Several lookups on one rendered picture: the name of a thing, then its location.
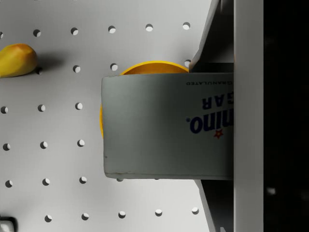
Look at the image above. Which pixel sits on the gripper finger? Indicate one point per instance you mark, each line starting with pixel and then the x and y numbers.
pixel 219 205
pixel 216 43

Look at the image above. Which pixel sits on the white and yellow carton box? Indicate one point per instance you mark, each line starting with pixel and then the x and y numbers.
pixel 154 125

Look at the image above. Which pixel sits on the yellow bowl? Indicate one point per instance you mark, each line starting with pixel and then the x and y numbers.
pixel 154 67

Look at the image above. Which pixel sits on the banana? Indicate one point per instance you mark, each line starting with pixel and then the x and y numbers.
pixel 17 60

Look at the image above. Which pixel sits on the small white bottle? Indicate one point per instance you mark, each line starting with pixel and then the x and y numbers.
pixel 5 226

